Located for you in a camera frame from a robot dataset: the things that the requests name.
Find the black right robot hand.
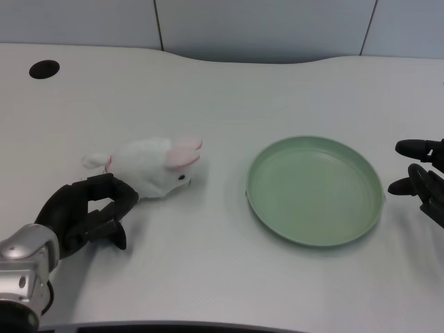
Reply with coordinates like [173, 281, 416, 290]
[387, 138, 444, 229]

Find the white plush rabbit doll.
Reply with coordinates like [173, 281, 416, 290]
[81, 137, 203, 200]

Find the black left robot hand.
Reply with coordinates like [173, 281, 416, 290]
[34, 173, 139, 262]

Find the black round cable grommet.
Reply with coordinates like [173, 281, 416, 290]
[28, 60, 60, 80]

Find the green round plate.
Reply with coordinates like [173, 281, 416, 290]
[245, 135, 387, 248]

